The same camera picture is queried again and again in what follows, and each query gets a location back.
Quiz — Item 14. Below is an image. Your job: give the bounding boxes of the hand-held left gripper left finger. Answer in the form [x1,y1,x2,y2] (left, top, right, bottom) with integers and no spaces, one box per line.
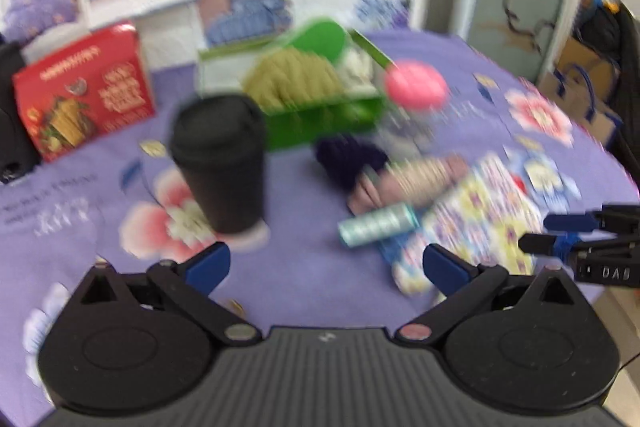
[74,242,262,348]

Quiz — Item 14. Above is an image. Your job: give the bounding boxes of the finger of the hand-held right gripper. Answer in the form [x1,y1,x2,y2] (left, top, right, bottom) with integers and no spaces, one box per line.
[544,204,640,233]
[518,232,628,259]

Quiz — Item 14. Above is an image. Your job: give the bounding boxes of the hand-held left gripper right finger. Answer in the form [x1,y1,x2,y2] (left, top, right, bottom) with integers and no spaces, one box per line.
[395,243,582,348]

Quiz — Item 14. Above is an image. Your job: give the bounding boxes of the floral patterned cloth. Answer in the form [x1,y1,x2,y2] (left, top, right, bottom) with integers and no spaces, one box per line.
[377,154,543,295]

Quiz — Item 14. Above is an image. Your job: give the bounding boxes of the teal thread spool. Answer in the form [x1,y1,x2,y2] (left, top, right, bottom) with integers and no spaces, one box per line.
[337,202,420,249]

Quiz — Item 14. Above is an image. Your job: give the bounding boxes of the dark purple yarn ball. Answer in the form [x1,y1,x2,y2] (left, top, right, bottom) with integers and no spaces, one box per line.
[314,134,391,192]

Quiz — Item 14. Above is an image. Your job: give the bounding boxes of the green storage box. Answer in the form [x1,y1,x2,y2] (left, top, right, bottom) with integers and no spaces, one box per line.
[197,21,396,152]

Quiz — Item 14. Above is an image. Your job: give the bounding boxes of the olive yarn ball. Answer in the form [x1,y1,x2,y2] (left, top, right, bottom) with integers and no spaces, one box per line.
[242,48,346,112]

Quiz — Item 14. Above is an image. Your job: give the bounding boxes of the purple floral bedsheet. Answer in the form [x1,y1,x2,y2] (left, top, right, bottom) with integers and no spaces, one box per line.
[0,29,640,427]

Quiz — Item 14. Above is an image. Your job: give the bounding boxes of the black lidded coffee cup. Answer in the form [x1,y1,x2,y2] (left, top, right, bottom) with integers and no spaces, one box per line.
[169,94,268,235]

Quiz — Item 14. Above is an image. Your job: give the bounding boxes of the black bag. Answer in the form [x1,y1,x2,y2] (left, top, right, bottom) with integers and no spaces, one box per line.
[575,0,640,188]

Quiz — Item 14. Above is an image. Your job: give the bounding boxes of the pink ball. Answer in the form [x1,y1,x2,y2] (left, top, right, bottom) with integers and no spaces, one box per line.
[377,61,450,152]

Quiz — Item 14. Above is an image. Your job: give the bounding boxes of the red printed cardboard box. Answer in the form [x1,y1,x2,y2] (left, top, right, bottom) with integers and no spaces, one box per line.
[12,23,157,162]

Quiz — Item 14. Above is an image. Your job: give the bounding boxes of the white cloth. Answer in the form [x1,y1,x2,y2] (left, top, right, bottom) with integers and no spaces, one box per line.
[337,49,377,96]

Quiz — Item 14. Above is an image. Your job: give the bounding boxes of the black device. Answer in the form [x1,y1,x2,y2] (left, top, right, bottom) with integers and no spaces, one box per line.
[0,42,41,185]

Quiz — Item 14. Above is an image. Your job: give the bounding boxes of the brown paper bag blue handles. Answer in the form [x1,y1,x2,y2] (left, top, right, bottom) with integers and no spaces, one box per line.
[537,37,623,148]

